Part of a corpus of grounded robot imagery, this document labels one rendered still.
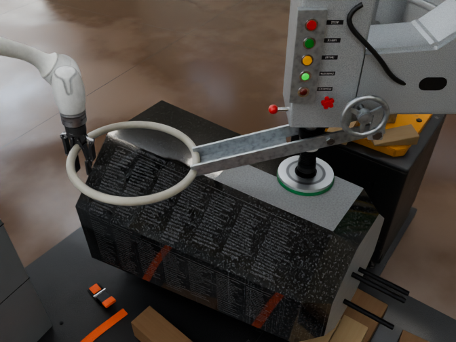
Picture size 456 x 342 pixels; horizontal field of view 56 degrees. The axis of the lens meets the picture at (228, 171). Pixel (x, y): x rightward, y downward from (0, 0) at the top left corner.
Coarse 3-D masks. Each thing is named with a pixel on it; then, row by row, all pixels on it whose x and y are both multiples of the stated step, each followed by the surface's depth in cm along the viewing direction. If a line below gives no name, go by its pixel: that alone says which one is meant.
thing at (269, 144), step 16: (272, 128) 160; (288, 128) 159; (352, 128) 147; (368, 128) 146; (208, 144) 165; (224, 144) 164; (240, 144) 164; (256, 144) 163; (272, 144) 160; (288, 144) 150; (304, 144) 150; (320, 144) 150; (336, 144) 150; (208, 160) 164; (224, 160) 155; (240, 160) 155; (256, 160) 155
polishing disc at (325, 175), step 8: (288, 160) 172; (296, 160) 172; (320, 160) 172; (280, 168) 168; (288, 168) 168; (320, 168) 168; (328, 168) 168; (280, 176) 164; (288, 176) 164; (296, 176) 164; (320, 176) 164; (328, 176) 164; (288, 184) 161; (296, 184) 161; (304, 184) 161; (312, 184) 161; (320, 184) 161; (328, 184) 161; (304, 192) 159; (312, 192) 159
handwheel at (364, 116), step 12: (360, 96) 128; (372, 96) 127; (348, 108) 129; (360, 108) 134; (384, 108) 129; (360, 120) 131; (384, 120) 132; (348, 132) 135; (360, 132) 135; (372, 132) 135
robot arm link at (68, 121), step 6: (60, 114) 153; (78, 114) 153; (84, 114) 156; (66, 120) 153; (72, 120) 153; (78, 120) 154; (84, 120) 157; (66, 126) 155; (72, 126) 155; (78, 126) 156
